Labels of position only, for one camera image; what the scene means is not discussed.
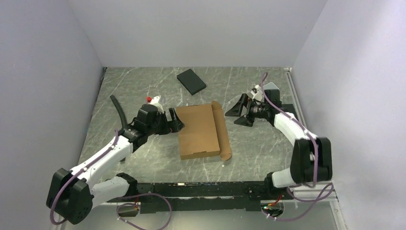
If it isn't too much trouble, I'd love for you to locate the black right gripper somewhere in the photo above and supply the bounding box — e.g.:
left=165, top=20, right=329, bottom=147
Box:
left=225, top=94, right=268, bottom=127

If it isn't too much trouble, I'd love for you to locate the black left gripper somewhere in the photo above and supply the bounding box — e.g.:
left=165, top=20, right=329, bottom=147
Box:
left=146, top=107, right=184, bottom=136

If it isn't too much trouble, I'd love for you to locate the brown cardboard box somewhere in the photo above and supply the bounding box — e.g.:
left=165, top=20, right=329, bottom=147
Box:
left=176, top=101, right=232, bottom=161

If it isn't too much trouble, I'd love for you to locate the aluminium frame rail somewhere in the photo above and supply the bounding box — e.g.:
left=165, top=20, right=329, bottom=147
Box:
left=57, top=180, right=338, bottom=207

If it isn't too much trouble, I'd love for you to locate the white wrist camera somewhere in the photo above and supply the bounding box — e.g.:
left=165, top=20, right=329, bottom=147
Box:
left=146, top=95, right=164, bottom=113
left=249, top=85, right=263, bottom=102

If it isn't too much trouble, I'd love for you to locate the white translucent plastic case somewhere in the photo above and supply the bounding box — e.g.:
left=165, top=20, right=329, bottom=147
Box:
left=263, top=82, right=280, bottom=90

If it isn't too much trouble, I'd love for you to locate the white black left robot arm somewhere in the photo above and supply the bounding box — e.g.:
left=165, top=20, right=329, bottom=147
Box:
left=46, top=96, right=185, bottom=225

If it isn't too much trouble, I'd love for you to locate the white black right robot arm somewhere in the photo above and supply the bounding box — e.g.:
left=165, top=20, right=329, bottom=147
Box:
left=225, top=89, right=332, bottom=199

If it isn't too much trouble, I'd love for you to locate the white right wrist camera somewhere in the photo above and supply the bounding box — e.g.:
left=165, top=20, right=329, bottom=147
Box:
left=249, top=85, right=263, bottom=102

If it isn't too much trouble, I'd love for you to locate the small black box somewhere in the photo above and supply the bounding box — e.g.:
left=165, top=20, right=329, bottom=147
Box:
left=177, top=69, right=207, bottom=95

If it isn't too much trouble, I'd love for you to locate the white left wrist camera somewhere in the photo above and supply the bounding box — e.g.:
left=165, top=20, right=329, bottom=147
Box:
left=146, top=95, right=164, bottom=113

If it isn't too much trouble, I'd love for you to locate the black rubber hose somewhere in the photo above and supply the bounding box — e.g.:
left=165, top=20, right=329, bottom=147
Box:
left=110, top=95, right=130, bottom=162

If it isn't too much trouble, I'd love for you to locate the black rectangular block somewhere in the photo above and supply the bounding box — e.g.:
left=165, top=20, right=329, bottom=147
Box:
left=281, top=103, right=300, bottom=121

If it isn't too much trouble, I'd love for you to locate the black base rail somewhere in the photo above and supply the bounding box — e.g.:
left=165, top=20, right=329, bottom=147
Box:
left=106, top=179, right=294, bottom=214

